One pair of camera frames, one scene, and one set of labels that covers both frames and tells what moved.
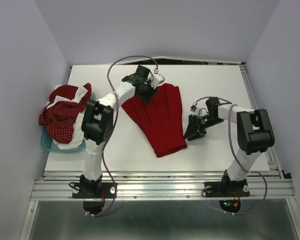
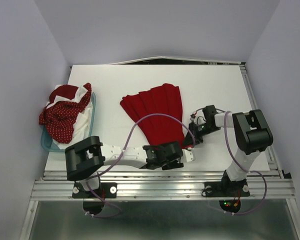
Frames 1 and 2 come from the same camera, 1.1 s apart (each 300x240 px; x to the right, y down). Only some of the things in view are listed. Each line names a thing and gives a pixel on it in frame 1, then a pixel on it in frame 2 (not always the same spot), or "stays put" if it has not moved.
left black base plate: (108, 190) stays put
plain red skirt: (161, 118) stays put
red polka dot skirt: (58, 118) stays put
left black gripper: (146, 98) to (173, 163)
